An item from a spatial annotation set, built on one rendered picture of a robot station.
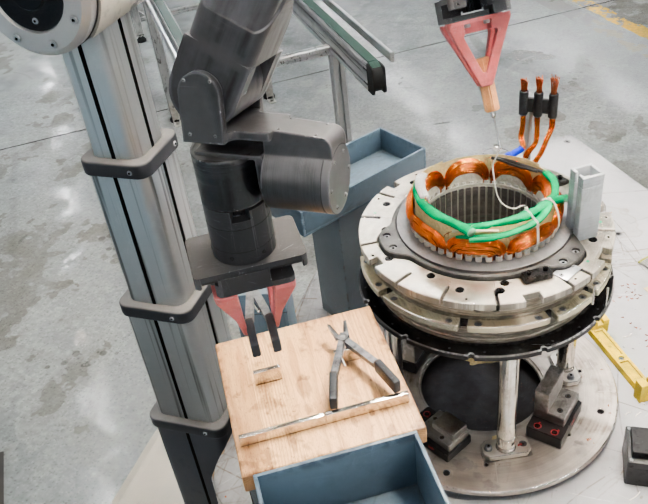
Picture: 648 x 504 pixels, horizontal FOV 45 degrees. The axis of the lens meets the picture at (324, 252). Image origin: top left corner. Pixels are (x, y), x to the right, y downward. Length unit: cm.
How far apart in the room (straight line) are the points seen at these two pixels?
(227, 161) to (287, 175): 5
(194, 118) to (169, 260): 59
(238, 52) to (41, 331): 230
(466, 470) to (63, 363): 178
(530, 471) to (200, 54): 73
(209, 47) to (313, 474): 43
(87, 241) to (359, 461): 249
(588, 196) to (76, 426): 181
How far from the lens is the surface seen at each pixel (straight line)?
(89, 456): 235
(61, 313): 287
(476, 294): 91
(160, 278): 121
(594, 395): 122
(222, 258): 69
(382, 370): 82
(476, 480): 110
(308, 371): 87
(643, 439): 113
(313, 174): 60
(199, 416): 140
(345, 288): 128
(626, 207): 164
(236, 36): 59
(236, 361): 90
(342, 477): 82
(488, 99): 90
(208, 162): 63
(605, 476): 115
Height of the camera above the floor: 168
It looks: 36 degrees down
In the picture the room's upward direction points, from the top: 8 degrees counter-clockwise
